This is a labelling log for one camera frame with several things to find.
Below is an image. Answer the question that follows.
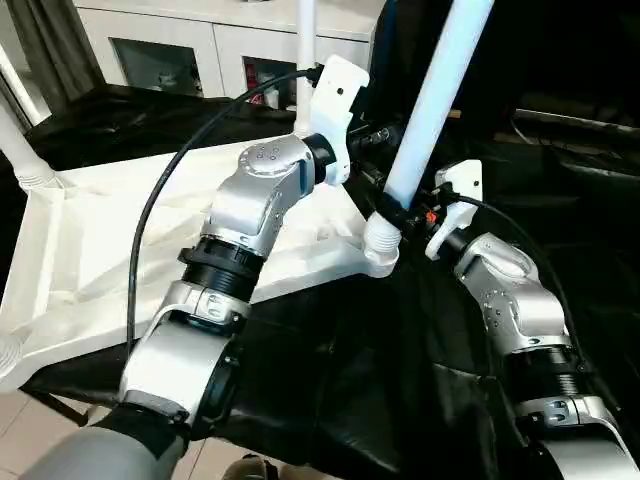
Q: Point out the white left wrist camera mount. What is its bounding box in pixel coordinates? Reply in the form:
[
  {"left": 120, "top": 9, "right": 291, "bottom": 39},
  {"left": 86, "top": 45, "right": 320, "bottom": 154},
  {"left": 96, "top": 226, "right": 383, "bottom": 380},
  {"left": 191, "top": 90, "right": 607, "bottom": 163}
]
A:
[{"left": 303, "top": 54, "right": 372, "bottom": 187}]

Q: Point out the white glass-door cabinet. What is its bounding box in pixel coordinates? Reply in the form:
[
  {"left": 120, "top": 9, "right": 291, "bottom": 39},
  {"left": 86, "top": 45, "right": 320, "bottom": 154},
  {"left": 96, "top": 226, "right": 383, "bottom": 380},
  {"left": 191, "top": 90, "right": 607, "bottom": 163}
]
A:
[{"left": 73, "top": 0, "right": 379, "bottom": 110}]

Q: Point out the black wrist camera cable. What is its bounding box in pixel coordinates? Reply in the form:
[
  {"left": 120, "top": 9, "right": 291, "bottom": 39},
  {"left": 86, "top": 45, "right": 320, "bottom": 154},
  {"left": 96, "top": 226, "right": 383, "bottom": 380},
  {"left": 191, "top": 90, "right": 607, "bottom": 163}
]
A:
[
  {"left": 125, "top": 66, "right": 324, "bottom": 354},
  {"left": 434, "top": 185, "right": 626, "bottom": 416}
]

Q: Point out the black left wrist camera cable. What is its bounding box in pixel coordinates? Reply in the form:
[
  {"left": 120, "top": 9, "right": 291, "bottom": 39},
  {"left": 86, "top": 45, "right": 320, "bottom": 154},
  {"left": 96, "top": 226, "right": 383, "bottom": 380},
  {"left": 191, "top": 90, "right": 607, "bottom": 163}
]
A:
[{"left": 125, "top": 66, "right": 324, "bottom": 354}]

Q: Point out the dark metal rail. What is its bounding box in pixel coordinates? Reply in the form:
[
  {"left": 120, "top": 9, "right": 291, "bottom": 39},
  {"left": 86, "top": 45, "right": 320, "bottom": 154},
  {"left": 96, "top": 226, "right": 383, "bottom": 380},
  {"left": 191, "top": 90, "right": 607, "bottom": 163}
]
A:
[{"left": 513, "top": 107, "right": 640, "bottom": 135}]

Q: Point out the black work mat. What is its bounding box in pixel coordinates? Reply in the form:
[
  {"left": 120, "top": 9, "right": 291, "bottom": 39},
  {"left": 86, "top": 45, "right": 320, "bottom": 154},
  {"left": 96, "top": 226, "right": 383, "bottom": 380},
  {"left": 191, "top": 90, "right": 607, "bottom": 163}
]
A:
[{"left": 0, "top": 82, "right": 640, "bottom": 480}]

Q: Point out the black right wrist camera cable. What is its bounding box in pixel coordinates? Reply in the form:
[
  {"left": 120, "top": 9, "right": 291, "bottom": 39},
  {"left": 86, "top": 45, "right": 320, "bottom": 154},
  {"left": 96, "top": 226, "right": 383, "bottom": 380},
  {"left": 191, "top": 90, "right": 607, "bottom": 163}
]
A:
[{"left": 434, "top": 185, "right": 626, "bottom": 416}]

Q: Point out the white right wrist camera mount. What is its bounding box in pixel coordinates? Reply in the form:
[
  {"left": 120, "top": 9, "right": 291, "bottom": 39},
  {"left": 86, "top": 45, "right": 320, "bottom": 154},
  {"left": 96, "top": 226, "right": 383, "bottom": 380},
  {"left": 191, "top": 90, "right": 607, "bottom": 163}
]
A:
[{"left": 424, "top": 158, "right": 485, "bottom": 261}]

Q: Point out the white window frame bar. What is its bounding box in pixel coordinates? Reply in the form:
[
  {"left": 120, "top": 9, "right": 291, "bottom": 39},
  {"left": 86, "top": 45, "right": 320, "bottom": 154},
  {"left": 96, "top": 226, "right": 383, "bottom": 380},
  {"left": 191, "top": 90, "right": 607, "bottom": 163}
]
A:
[{"left": 0, "top": 47, "right": 44, "bottom": 129}]

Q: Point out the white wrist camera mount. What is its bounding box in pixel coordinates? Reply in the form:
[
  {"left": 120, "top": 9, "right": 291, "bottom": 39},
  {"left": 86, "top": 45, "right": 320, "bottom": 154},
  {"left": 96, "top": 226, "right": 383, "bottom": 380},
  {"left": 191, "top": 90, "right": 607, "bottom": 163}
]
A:
[
  {"left": 303, "top": 54, "right": 372, "bottom": 187},
  {"left": 424, "top": 158, "right": 485, "bottom": 261}
]

